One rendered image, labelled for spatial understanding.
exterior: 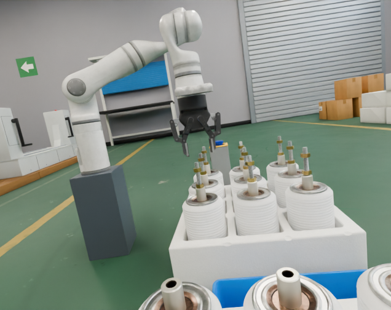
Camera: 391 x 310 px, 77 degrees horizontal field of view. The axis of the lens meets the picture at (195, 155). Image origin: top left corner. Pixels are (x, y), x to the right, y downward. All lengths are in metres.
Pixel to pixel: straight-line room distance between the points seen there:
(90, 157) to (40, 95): 5.82
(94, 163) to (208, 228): 0.49
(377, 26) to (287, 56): 2.08
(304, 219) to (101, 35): 6.03
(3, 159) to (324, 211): 3.01
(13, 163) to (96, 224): 2.30
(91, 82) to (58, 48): 5.72
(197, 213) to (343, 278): 0.30
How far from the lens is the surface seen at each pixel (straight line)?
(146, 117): 5.87
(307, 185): 0.58
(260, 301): 0.30
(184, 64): 0.64
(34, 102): 6.76
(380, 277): 0.34
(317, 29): 6.63
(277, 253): 0.56
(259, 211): 0.54
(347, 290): 0.59
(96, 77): 0.88
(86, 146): 0.89
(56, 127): 4.30
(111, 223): 0.91
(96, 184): 0.88
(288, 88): 6.16
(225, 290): 0.56
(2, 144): 3.17
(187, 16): 0.67
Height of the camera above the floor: 0.45
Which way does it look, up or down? 10 degrees down
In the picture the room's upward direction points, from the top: 9 degrees counter-clockwise
